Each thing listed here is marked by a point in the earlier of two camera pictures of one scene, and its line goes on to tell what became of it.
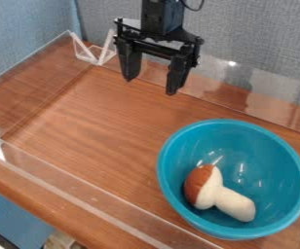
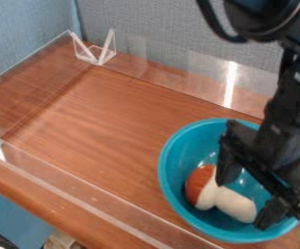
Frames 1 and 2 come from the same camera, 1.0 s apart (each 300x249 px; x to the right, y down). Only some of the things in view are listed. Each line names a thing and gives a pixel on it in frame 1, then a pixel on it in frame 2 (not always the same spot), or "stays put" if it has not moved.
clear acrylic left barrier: (24, 86) stays put
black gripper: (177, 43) to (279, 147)
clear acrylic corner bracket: (95, 54) stays put
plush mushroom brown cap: (206, 192) stays put
